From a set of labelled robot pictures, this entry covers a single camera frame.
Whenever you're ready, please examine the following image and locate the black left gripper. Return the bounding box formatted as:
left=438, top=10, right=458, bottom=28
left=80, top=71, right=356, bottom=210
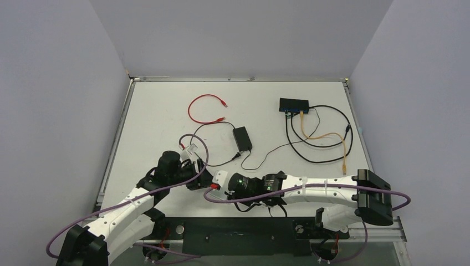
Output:
left=168, top=159, right=213, bottom=191

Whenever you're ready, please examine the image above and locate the thin black barrel plug cable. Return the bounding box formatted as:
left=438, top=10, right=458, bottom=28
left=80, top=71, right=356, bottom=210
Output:
left=234, top=106, right=321, bottom=217

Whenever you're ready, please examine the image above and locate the short black patch cable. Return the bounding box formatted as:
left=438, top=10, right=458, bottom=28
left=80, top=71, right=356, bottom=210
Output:
left=284, top=111, right=348, bottom=164

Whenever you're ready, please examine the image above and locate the red ethernet cable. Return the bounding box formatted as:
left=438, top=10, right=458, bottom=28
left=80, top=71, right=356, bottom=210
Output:
left=188, top=94, right=228, bottom=125

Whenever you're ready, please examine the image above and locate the black ribbed network switch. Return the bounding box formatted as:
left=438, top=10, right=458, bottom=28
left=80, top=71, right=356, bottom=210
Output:
left=279, top=98, right=310, bottom=114

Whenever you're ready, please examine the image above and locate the orange ethernet cable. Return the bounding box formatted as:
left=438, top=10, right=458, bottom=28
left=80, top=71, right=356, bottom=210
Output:
left=299, top=110, right=349, bottom=175

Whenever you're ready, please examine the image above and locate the black ethernet cable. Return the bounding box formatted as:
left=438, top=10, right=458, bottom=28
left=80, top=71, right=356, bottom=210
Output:
left=290, top=105, right=354, bottom=154

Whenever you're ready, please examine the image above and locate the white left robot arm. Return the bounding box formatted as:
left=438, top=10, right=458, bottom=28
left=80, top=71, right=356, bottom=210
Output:
left=56, top=151, right=213, bottom=265

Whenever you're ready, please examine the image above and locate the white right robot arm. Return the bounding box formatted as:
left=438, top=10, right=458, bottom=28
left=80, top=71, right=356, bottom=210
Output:
left=222, top=169, right=393, bottom=237

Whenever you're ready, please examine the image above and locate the black power brick adapter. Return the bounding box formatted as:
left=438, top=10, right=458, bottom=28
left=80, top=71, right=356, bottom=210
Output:
left=232, top=126, right=253, bottom=152

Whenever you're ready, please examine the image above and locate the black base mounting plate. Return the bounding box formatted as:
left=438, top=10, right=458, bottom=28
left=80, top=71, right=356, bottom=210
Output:
left=144, top=217, right=350, bottom=256

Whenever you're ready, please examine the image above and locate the thin black brick output cable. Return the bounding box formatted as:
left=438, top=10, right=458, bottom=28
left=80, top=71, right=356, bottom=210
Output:
left=240, top=150, right=269, bottom=171

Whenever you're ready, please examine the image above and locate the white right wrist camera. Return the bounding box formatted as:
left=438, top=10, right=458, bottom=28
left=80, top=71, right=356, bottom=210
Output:
left=212, top=170, right=231, bottom=191

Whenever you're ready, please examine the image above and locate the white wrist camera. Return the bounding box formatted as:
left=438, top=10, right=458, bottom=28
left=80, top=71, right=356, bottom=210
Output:
left=180, top=144, right=198, bottom=162
left=212, top=170, right=231, bottom=191

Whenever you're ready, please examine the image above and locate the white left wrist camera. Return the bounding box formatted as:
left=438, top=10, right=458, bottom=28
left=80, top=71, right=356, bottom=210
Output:
left=180, top=144, right=198, bottom=162

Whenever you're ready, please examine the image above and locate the black two-prong power cord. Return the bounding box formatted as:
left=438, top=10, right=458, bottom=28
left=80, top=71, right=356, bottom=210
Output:
left=190, top=121, right=243, bottom=168

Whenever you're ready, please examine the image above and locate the aluminium frame rail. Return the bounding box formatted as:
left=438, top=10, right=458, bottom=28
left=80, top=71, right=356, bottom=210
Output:
left=93, top=78, right=136, bottom=211

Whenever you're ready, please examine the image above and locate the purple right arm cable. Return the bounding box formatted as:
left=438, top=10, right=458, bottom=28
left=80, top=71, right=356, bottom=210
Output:
left=203, top=183, right=411, bottom=263

